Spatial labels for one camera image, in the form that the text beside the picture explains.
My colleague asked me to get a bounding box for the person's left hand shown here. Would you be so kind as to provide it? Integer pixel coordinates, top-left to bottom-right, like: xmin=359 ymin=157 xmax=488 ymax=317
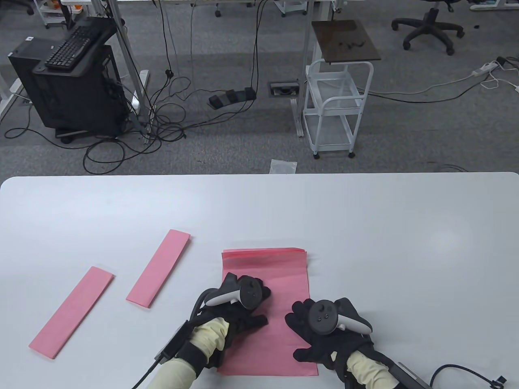
xmin=199 ymin=272 xmax=271 ymax=345

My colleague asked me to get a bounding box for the person's right hand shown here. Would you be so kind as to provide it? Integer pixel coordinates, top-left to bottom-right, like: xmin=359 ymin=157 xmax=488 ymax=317
xmin=285 ymin=298 xmax=375 ymax=381

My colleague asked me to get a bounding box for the person's right forearm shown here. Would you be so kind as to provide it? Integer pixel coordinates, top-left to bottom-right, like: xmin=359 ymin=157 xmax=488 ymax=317
xmin=346 ymin=351 xmax=400 ymax=389

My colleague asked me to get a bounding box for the black forearm sensor box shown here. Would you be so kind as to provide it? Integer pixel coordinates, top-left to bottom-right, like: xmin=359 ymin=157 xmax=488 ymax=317
xmin=154 ymin=320 xmax=192 ymax=362
xmin=389 ymin=363 xmax=431 ymax=389

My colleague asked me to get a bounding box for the person's left forearm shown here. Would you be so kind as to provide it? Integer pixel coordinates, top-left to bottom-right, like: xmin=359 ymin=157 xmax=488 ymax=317
xmin=146 ymin=317 xmax=230 ymax=389

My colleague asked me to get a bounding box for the grey black hand controller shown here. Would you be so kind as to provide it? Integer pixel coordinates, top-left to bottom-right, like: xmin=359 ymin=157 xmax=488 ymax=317
xmin=204 ymin=276 xmax=262 ymax=310
xmin=308 ymin=299 xmax=373 ymax=335

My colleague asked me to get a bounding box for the clear plastic bag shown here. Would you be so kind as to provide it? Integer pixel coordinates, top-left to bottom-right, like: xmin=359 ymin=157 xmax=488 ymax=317
xmin=270 ymin=159 xmax=298 ymax=175

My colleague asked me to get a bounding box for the black foot pedal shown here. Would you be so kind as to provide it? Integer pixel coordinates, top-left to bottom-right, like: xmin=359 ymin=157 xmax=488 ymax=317
xmin=208 ymin=87 xmax=257 ymax=109

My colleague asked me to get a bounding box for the metal floor socket box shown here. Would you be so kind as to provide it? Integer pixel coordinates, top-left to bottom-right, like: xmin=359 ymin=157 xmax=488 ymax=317
xmin=268 ymin=81 xmax=300 ymax=98

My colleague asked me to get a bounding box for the black computer tower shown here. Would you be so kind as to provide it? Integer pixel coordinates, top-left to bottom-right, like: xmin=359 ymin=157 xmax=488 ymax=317
xmin=8 ymin=38 xmax=129 ymax=140

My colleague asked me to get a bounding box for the white metal desk leg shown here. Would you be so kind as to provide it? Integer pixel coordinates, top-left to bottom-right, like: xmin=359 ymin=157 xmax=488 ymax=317
xmin=290 ymin=0 xmax=317 ymax=138

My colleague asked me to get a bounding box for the grey metal desk leg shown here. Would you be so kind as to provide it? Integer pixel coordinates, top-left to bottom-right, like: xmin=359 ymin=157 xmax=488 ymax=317
xmin=91 ymin=0 xmax=151 ymax=145

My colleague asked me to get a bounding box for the dark brown board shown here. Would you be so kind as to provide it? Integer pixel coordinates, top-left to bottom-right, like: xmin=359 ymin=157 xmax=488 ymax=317
xmin=311 ymin=19 xmax=382 ymax=65

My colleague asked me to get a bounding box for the white power strip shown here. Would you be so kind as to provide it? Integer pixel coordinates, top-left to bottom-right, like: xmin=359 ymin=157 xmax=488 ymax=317
xmin=472 ymin=61 xmax=500 ymax=78

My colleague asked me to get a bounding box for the black keyboard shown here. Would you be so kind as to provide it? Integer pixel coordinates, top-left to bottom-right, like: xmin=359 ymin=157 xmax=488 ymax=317
xmin=45 ymin=26 xmax=105 ymax=69

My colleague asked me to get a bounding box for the black office chair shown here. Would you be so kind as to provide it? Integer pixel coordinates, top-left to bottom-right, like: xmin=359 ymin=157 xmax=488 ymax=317
xmin=391 ymin=0 xmax=465 ymax=56

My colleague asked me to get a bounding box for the white storage trolley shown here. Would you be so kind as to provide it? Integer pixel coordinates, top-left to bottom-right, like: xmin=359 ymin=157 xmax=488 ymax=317
xmin=32 ymin=0 xmax=71 ymax=29

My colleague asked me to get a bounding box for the black forearm strap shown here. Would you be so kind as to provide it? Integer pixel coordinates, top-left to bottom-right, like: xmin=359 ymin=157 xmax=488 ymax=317
xmin=176 ymin=342 xmax=208 ymax=369

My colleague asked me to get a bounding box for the black sensor cable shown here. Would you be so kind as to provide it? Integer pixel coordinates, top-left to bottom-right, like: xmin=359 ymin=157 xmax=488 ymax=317
xmin=430 ymin=365 xmax=507 ymax=389
xmin=131 ymin=359 xmax=163 ymax=389

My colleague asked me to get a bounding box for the white wire cart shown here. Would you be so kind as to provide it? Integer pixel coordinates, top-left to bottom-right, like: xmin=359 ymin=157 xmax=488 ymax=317
xmin=303 ymin=59 xmax=374 ymax=159

